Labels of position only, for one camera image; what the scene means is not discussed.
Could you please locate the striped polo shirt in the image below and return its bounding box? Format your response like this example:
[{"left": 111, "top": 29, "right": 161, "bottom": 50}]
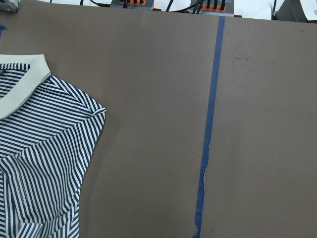
[{"left": 0, "top": 55, "right": 106, "bottom": 238}]

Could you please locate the far orange connector block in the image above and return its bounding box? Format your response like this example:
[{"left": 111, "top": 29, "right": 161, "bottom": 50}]
[{"left": 110, "top": 0, "right": 154, "bottom": 10}]

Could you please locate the orange connector block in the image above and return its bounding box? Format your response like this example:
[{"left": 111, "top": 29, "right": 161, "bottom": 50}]
[
  {"left": 110, "top": 0, "right": 154, "bottom": 10},
  {"left": 193, "top": 0, "right": 235, "bottom": 16}
]

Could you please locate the near orange connector block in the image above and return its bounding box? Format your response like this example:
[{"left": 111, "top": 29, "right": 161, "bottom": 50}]
[{"left": 193, "top": 0, "right": 235, "bottom": 16}]

